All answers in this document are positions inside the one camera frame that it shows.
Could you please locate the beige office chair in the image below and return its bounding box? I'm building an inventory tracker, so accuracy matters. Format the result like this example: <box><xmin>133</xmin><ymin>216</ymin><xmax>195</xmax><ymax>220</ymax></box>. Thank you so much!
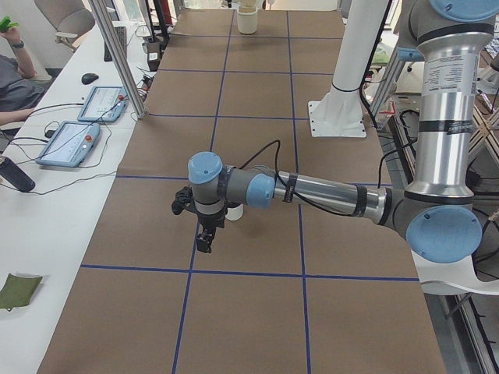
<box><xmin>34</xmin><ymin>0</ymin><xmax>95</xmax><ymax>52</ymax></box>

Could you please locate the blue teach pendant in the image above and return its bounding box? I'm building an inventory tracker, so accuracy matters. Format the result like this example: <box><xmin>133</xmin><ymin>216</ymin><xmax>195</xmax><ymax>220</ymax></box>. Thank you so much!
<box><xmin>77</xmin><ymin>86</ymin><xmax>127</xmax><ymax>123</ymax></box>
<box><xmin>35</xmin><ymin>121</ymin><xmax>101</xmax><ymax>168</ymax></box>

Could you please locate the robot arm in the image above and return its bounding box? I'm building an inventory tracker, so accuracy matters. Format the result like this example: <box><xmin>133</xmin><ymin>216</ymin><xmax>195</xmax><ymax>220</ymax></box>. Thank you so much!
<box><xmin>172</xmin><ymin>1</ymin><xmax>498</xmax><ymax>263</ymax></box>

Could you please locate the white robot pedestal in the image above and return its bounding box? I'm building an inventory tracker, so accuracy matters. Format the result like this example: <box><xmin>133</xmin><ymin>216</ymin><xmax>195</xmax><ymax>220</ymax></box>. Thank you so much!
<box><xmin>308</xmin><ymin>0</ymin><xmax>391</xmax><ymax>138</ymax></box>

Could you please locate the black computer mouse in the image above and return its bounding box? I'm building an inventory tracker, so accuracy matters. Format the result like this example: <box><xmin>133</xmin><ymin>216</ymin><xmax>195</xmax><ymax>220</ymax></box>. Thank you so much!
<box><xmin>81</xmin><ymin>72</ymin><xmax>99</xmax><ymax>85</ymax></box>

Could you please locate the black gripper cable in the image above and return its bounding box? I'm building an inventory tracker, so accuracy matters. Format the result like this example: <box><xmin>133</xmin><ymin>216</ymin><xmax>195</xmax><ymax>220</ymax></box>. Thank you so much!
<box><xmin>233</xmin><ymin>139</ymin><xmax>420</xmax><ymax>217</ymax></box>

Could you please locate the green cloth pouch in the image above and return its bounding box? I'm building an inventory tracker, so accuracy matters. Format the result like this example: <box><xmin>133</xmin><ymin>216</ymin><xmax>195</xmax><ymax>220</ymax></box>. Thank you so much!
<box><xmin>1</xmin><ymin>273</ymin><xmax>43</xmax><ymax>311</ymax></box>

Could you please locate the aluminium frame post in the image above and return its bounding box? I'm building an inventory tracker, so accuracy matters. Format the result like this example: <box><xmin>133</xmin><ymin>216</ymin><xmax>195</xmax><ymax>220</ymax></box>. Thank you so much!
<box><xmin>89</xmin><ymin>0</ymin><xmax>147</xmax><ymax>119</ymax></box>

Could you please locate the white chair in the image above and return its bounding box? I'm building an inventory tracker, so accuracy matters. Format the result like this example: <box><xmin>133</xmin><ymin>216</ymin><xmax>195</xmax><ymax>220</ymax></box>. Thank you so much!
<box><xmin>411</xmin><ymin>251</ymin><xmax>498</xmax><ymax>296</ymax></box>

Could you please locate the far blue teach pendant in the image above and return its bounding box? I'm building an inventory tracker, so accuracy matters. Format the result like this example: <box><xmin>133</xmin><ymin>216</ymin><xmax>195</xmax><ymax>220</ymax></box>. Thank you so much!
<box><xmin>77</xmin><ymin>86</ymin><xmax>127</xmax><ymax>123</ymax></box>

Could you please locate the black water bottle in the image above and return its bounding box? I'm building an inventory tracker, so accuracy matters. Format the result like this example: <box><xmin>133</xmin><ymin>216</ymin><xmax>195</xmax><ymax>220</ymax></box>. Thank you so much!
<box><xmin>0</xmin><ymin>156</ymin><xmax>36</xmax><ymax>192</ymax></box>

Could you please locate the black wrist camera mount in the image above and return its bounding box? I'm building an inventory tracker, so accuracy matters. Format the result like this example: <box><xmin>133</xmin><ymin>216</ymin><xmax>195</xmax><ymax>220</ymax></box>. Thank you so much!
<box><xmin>172</xmin><ymin>186</ymin><xmax>196</xmax><ymax>215</ymax></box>

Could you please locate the white mug with handle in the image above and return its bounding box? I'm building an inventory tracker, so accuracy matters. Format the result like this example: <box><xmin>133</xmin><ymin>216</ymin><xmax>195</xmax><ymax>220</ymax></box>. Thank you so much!
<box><xmin>225</xmin><ymin>204</ymin><xmax>244</xmax><ymax>221</ymax></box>

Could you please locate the near blue teach pendant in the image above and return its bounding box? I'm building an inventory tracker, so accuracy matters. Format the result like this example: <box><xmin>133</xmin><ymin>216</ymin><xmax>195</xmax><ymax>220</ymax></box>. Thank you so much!
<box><xmin>35</xmin><ymin>121</ymin><xmax>101</xmax><ymax>168</ymax></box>

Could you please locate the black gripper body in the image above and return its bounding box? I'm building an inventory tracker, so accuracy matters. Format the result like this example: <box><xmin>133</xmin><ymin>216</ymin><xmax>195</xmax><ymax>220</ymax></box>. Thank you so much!
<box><xmin>197</xmin><ymin>210</ymin><xmax>226</xmax><ymax>233</ymax></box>

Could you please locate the cream plastic basket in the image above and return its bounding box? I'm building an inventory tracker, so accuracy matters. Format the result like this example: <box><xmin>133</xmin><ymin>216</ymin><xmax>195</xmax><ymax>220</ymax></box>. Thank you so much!
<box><xmin>237</xmin><ymin>0</ymin><xmax>258</xmax><ymax>35</ymax></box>

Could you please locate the seated person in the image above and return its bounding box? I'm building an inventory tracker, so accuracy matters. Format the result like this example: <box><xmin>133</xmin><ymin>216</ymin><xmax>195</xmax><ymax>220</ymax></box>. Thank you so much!
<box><xmin>1</xmin><ymin>26</ymin><xmax>45</xmax><ymax>125</ymax></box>

